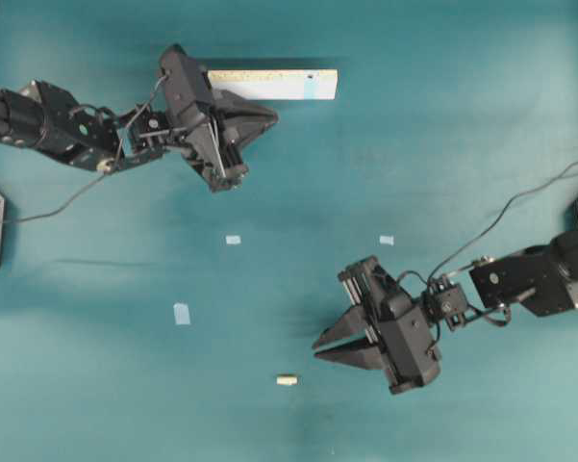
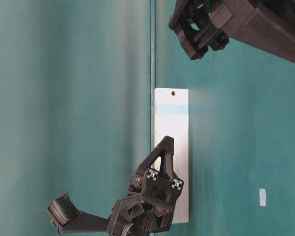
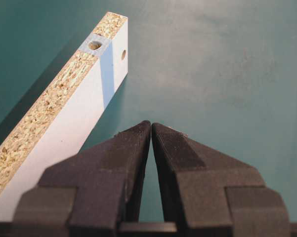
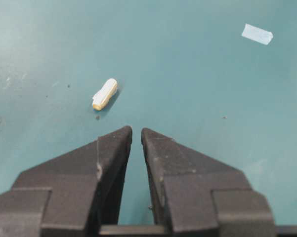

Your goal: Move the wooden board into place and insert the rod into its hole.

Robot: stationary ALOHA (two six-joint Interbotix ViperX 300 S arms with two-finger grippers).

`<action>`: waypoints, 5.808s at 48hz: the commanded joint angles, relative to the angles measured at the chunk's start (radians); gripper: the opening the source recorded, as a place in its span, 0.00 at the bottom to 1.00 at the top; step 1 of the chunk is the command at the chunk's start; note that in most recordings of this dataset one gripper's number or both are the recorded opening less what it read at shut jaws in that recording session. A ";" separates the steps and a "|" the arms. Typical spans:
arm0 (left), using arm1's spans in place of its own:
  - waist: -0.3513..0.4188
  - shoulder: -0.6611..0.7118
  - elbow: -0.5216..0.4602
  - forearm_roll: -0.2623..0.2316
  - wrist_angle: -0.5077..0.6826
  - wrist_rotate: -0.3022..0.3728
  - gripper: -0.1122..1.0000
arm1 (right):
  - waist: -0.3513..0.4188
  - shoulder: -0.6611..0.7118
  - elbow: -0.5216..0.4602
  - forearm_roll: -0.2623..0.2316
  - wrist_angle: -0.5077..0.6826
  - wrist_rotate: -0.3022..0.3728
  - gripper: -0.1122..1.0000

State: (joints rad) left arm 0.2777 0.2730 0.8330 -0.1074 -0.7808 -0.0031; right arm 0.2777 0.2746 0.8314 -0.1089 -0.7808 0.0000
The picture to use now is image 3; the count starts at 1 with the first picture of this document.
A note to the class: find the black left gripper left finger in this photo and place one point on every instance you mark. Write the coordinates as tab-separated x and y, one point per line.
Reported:
90	193

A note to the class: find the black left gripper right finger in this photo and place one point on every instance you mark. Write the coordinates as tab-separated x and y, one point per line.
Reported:
210	194

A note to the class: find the white particle board strip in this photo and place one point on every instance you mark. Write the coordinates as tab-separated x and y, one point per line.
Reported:
58	123

